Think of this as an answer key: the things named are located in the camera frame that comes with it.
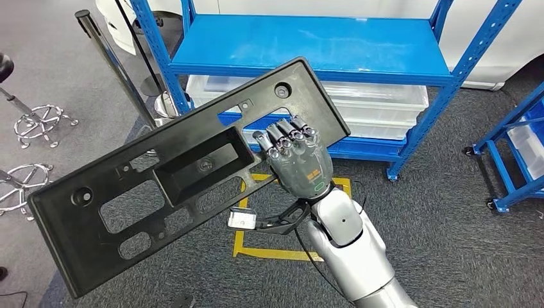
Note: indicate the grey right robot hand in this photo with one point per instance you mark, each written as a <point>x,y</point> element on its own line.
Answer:
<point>304,168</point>

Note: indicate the black plastic panel part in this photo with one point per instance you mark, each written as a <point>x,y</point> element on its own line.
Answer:
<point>85,238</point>

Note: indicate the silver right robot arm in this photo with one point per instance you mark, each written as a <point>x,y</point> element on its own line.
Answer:
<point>357,255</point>

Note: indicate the blue metal shelf rack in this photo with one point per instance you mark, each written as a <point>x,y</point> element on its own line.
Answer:
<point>297,42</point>

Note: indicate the blue shelf cart with casters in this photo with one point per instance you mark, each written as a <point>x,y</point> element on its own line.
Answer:
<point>496,170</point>

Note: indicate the thin black pole stand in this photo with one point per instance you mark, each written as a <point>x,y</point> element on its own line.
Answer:
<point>151,85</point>

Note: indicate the white car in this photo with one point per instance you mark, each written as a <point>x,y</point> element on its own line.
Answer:
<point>488,42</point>

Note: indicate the chrome base stool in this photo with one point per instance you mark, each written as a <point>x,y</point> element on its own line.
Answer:
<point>4,66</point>
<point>29,167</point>

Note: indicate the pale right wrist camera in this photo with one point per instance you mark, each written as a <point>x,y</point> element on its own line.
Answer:
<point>241,220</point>

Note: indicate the black left wrist mount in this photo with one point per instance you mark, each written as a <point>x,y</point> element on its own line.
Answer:
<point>182,302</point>

